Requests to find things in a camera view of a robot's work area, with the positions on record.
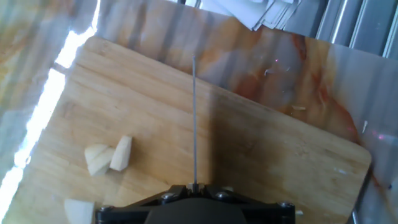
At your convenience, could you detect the cut white radish slice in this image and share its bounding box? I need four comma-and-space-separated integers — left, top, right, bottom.
64, 198, 96, 224
84, 143, 116, 177
109, 135, 133, 172

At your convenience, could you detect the orange marbled table mat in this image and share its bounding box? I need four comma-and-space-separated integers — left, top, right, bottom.
0, 0, 398, 224

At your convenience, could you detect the steel cleaver knife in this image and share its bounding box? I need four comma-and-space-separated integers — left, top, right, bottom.
186, 55, 206, 194

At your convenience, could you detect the wooden cutting board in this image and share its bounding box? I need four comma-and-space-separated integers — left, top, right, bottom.
2, 35, 373, 224

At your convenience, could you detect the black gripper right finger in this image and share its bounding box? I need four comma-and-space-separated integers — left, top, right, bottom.
198, 183, 296, 224

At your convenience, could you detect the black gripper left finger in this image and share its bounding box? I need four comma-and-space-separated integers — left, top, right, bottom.
95, 184, 195, 224

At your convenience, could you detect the white paper stack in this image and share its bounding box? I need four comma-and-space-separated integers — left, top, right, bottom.
198, 0, 302, 32

